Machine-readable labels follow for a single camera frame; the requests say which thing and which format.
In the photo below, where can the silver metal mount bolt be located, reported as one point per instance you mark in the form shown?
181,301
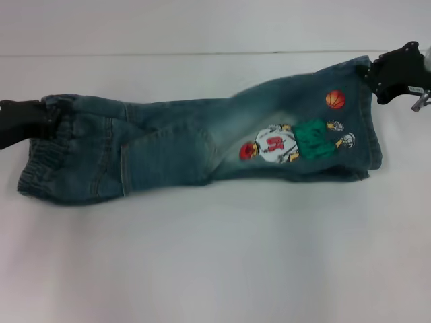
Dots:
419,101

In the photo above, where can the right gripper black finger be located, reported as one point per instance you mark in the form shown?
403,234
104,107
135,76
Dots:
378,84
372,67

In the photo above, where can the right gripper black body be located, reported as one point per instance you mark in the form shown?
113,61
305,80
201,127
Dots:
404,70

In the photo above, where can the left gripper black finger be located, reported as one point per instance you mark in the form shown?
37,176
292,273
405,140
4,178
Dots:
48,112
47,129

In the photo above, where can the blue denim shorts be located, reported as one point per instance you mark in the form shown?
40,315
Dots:
188,148

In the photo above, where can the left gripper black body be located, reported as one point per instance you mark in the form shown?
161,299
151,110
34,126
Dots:
18,121

